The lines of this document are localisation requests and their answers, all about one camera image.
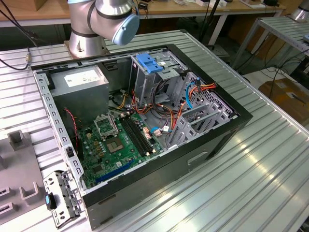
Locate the blue data wire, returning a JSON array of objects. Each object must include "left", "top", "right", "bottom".
[{"left": 185, "top": 77, "right": 201, "bottom": 110}]

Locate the orange power wire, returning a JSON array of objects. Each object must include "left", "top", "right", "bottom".
[{"left": 170, "top": 82, "right": 218, "bottom": 132}]

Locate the silver metal disk bay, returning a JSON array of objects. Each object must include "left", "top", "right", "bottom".
[{"left": 166, "top": 72, "right": 239, "bottom": 150}]

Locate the black RAM slot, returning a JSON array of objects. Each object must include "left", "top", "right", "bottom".
[
  {"left": 120, "top": 117, "right": 149, "bottom": 157},
  {"left": 122, "top": 116, "right": 152, "bottom": 155},
  {"left": 127, "top": 114, "right": 157, "bottom": 153},
  {"left": 125, "top": 115, "right": 154, "bottom": 154}
]

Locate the silver optical drive cage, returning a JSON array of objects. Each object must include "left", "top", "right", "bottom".
[{"left": 129, "top": 49, "right": 191, "bottom": 107}]

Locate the green motherboard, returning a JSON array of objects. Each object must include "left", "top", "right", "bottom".
[{"left": 78, "top": 112, "right": 165, "bottom": 189}]

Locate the CPU socket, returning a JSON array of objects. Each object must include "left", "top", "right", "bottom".
[{"left": 106, "top": 136, "right": 125, "bottom": 154}]

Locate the blue plastic drive latch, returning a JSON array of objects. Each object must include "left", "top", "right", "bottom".
[{"left": 136, "top": 53, "right": 165, "bottom": 75}]

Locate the black open PC case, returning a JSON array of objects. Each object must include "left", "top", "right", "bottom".
[{"left": 30, "top": 43, "right": 253, "bottom": 231}]

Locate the blue expansion slot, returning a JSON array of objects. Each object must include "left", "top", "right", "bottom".
[{"left": 95, "top": 160, "right": 135, "bottom": 184}]

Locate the grey power supply unit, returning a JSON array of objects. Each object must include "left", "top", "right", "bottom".
[{"left": 49, "top": 65, "right": 110, "bottom": 124}]

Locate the brown cardboard floor box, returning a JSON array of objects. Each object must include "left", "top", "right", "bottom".
[{"left": 258, "top": 78, "right": 309, "bottom": 121}]

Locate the black clip blue tab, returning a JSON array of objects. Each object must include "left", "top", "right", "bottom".
[{"left": 44, "top": 192, "right": 58, "bottom": 210}]

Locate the brown cardboard carton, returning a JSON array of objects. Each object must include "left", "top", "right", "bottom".
[{"left": 246, "top": 29, "right": 288, "bottom": 62}]

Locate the grey parts rack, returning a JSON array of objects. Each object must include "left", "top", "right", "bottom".
[{"left": 0, "top": 129, "right": 53, "bottom": 224}]

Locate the long wooden desk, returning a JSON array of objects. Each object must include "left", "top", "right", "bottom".
[{"left": 0, "top": 0, "right": 287, "bottom": 46}]

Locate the pale pink flat object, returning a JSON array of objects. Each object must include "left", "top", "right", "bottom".
[{"left": 239, "top": 0, "right": 264, "bottom": 8}]

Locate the metal slat side table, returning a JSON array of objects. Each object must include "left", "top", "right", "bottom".
[{"left": 231, "top": 15, "right": 309, "bottom": 71}]

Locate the small brown desk box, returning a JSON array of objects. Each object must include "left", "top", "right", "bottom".
[{"left": 32, "top": 0, "right": 49, "bottom": 12}]

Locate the red orange wire bundle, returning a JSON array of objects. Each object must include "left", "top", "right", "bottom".
[{"left": 131, "top": 89, "right": 155, "bottom": 116}]

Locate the short blue wire white plug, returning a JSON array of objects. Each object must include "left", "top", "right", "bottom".
[{"left": 149, "top": 126, "right": 173, "bottom": 137}]

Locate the black round cable bundle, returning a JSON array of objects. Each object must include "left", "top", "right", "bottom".
[{"left": 151, "top": 79, "right": 174, "bottom": 119}]

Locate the yellow orange wire bundle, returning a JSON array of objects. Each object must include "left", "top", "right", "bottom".
[{"left": 115, "top": 93, "right": 128, "bottom": 110}]

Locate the metal socket cover frame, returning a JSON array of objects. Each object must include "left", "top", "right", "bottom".
[{"left": 93, "top": 114, "right": 119, "bottom": 141}]

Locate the red black fan wire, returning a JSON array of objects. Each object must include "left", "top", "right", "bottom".
[{"left": 64, "top": 108, "right": 79, "bottom": 148}]

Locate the silver expansion bracket retainer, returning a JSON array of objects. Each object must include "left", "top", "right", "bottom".
[{"left": 42, "top": 169, "right": 85, "bottom": 229}]

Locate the black robot cable silver plug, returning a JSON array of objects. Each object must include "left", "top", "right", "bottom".
[{"left": 0, "top": 0, "right": 39, "bottom": 71}]

